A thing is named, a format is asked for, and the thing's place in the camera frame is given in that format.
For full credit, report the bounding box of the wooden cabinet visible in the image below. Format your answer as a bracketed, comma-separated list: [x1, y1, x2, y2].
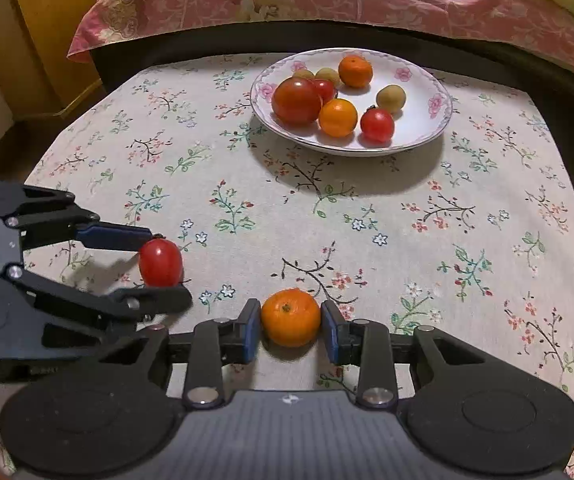
[0, 0, 101, 120]

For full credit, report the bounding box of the floral tablecloth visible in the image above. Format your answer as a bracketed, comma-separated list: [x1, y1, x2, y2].
[0, 52, 574, 478]

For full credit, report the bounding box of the white floral plate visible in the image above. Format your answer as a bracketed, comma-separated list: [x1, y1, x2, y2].
[250, 48, 453, 157]

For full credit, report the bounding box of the large red tomato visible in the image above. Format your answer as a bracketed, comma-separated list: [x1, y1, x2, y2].
[272, 77, 323, 127]

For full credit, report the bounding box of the longan fruit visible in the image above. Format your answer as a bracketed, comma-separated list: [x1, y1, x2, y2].
[315, 67, 342, 88]
[376, 84, 406, 115]

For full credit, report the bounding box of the cherry tomato with stem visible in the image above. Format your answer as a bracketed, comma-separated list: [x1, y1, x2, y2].
[312, 79, 338, 104]

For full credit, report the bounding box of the small mandarin orange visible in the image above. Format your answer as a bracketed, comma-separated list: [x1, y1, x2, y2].
[338, 55, 374, 89]

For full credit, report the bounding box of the small smooth orange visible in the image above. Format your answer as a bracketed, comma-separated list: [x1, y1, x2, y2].
[318, 99, 358, 138]

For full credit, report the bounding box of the longan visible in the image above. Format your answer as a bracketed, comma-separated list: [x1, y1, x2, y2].
[292, 68, 315, 80]

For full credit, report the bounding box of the oval cherry tomato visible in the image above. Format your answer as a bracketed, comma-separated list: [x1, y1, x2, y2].
[138, 237, 184, 287]

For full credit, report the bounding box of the large mandarin orange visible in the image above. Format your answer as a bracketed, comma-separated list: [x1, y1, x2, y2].
[261, 288, 322, 348]

